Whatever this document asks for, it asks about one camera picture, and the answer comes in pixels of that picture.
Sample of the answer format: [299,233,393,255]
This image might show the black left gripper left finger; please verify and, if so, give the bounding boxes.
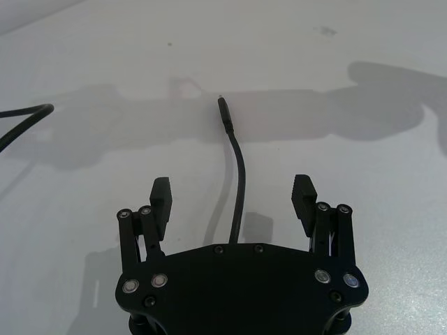
[117,177,173,276]

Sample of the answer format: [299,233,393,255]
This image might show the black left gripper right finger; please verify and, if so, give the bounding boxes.
[291,174,358,270]

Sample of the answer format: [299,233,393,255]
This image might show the black cable with plug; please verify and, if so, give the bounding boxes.
[0,95,246,246]

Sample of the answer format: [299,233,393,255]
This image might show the white table cloth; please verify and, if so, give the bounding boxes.
[0,0,447,335]

